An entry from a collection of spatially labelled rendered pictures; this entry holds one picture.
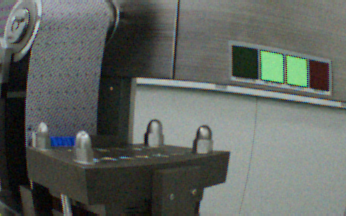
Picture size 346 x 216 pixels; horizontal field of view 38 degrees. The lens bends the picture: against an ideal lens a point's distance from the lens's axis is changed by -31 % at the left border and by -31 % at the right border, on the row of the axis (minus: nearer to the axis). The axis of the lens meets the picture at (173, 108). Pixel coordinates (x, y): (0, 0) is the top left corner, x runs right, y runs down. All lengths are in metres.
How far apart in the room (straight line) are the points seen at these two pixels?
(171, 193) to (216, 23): 0.33
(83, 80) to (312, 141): 2.52
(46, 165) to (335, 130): 2.71
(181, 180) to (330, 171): 2.54
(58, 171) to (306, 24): 0.52
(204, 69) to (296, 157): 2.46
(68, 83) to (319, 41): 0.48
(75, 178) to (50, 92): 0.24
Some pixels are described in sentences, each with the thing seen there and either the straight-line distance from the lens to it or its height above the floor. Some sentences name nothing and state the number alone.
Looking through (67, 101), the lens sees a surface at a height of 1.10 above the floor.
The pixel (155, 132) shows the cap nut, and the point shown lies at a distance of 1.19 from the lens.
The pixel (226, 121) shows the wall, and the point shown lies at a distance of 3.78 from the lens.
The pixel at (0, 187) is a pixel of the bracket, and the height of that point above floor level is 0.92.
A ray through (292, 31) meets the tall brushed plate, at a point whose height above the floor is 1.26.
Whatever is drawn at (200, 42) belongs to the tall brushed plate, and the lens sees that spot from 1.16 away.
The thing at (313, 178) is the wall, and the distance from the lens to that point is 3.53.
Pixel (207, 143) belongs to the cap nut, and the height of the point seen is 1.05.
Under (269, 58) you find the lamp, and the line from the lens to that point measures 1.09.
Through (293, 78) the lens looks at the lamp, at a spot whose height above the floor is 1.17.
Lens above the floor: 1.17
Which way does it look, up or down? 3 degrees down
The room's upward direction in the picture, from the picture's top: 4 degrees clockwise
